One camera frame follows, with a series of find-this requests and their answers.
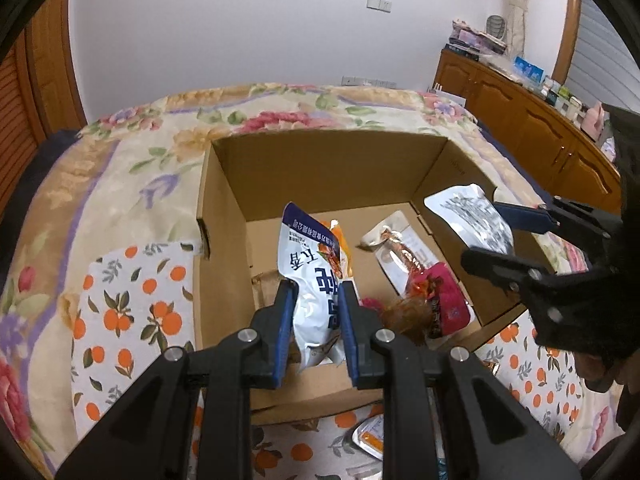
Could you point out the grey window blind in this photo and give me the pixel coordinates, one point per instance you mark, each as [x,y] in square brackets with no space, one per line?
[605,60]

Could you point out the blue box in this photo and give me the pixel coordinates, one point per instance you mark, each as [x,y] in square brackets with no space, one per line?
[529,70]

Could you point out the gold candy wrapper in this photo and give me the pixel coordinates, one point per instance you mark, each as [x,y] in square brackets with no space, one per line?
[493,367]

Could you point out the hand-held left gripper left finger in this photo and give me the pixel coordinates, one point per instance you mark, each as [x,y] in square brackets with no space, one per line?
[285,320]

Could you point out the wooden window frame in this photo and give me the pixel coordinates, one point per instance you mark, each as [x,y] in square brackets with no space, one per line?
[570,30]

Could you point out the small grey fan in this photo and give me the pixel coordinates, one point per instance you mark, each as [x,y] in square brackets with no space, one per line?
[495,24]

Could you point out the clear snack packet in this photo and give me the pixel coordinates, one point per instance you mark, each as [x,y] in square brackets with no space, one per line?
[395,255]

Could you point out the brown cardboard box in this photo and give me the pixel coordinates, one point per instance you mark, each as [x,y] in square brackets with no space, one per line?
[325,170]

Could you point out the white blue snack packet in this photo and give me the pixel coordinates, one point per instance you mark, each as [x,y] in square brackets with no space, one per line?
[310,270]

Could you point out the white wall socket strip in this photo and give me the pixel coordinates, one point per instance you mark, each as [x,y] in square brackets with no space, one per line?
[367,81]

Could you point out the cream curtain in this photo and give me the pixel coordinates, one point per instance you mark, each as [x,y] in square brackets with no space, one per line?
[517,5]

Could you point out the long wooden cabinet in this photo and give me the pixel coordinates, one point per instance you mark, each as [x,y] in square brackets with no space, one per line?
[525,120]

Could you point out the stack of books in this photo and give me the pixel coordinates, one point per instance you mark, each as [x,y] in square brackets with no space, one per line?
[470,40]

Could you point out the cluster of small bottles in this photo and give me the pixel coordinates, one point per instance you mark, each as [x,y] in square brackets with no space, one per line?
[562,97]

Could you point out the pink snack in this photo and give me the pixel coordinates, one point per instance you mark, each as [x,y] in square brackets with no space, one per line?
[445,300]

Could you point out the silver foil packet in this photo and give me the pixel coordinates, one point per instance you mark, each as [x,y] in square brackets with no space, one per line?
[465,215]

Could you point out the white wall switch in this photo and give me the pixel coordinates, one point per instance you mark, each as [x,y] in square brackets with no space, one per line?
[378,4]

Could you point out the person's right hand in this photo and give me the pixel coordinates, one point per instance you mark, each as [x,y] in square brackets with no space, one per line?
[605,377]

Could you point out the silver orange snack packet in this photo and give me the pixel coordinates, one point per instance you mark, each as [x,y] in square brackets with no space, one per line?
[370,437]

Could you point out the louvered wooden wardrobe door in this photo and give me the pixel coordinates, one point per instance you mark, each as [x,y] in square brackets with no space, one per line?
[15,110]

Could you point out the pink container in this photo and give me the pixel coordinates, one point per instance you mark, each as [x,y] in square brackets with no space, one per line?
[595,117]

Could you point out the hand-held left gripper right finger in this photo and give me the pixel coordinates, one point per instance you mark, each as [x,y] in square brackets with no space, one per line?
[350,330]

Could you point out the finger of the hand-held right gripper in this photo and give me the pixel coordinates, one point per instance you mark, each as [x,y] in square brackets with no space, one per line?
[525,217]
[495,265]

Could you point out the orange print grey cloth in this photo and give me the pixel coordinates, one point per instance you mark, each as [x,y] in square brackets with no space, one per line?
[130,320]

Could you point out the white paper bag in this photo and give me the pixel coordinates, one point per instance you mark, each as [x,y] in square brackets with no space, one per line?
[447,99]

